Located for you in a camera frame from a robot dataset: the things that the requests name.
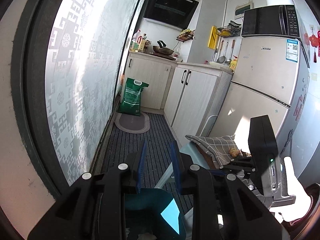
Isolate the brown potato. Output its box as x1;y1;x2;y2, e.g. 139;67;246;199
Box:
229;148;242;158

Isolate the dark teal trash bin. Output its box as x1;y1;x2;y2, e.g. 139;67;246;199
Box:
125;188;186;239

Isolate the white kitchen cabinet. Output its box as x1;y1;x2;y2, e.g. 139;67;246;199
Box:
124;53;232;146

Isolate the person's right hand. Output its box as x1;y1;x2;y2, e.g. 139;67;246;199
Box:
270;157;312;223

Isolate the light green plastic stool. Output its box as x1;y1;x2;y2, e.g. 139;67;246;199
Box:
153;115;220;190

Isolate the striped dark floor carpet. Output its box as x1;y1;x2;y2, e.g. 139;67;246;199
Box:
102;113;174;188

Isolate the grey checked tablecloth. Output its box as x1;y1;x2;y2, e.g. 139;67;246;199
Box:
185;135;251;168

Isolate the oval grey floor mat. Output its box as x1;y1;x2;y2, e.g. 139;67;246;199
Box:
114;112;150;134

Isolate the green rice bag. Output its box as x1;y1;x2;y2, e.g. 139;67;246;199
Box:
118;77;149;116

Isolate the white refrigerator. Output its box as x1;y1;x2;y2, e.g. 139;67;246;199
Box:
209;36;310;155

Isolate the black wok pan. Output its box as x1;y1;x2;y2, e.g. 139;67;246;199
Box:
152;40;174;56

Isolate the hanging metal ladle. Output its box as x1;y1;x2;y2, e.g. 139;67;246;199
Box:
216;42;230;64

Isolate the oil bottle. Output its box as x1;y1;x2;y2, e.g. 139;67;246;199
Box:
138;33;146;53

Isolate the yellow cutting board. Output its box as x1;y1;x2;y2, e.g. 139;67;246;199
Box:
208;26;219;50

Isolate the black range hood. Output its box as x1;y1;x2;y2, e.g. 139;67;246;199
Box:
144;0;199;30

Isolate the frosted patterned sliding door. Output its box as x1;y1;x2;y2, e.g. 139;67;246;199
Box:
11;0;144;198

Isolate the black microwave oven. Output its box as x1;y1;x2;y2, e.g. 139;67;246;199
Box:
241;5;300;38

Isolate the wall spice rack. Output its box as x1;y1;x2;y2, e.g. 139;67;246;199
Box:
176;29;195;42

